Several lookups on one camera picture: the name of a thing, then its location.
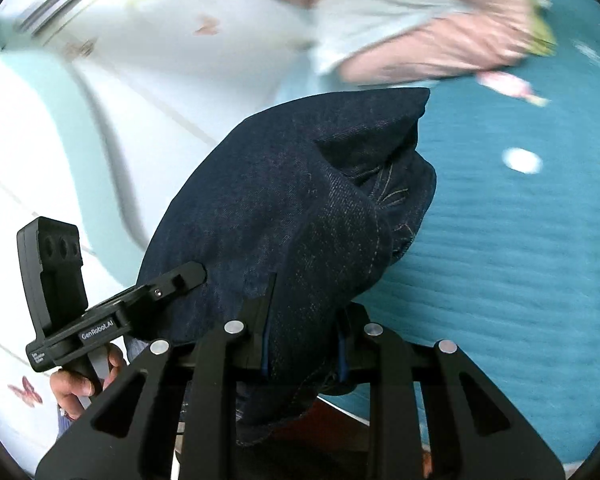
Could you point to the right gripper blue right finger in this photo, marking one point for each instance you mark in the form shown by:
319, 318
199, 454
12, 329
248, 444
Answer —
343, 359

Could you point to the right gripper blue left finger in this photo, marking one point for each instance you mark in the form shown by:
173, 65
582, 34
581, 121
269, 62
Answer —
264, 316

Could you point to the dark navy denim jeans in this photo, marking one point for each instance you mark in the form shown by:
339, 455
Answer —
327, 191

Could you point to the person's left hand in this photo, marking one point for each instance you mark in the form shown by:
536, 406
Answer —
68, 386

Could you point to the teal quilted bedspread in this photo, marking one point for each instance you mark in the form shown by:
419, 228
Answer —
507, 261

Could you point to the pink puffer jacket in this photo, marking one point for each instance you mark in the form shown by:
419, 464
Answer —
391, 41

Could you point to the lime green garment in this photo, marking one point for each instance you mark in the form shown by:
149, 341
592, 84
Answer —
543, 41

